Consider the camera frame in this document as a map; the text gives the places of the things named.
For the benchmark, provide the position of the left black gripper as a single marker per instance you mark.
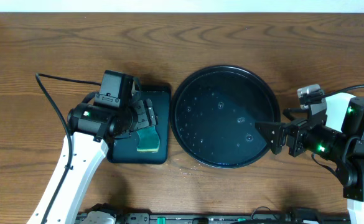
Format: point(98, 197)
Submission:
point(143, 115)

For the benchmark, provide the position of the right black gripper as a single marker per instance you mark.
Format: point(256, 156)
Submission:
point(298, 129)

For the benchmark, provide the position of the green and yellow sponge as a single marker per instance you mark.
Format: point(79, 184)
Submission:
point(149, 140)

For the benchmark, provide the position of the light blue plate top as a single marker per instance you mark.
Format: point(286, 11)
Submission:
point(336, 109)

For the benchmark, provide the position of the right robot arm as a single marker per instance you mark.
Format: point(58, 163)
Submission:
point(344, 147)

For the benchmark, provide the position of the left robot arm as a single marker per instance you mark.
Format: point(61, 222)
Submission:
point(83, 151)

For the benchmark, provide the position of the rectangular dark teal tray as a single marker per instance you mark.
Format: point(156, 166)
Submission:
point(163, 105)

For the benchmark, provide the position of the round black tray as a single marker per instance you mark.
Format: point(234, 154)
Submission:
point(213, 115)

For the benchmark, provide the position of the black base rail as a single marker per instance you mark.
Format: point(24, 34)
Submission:
point(104, 213)

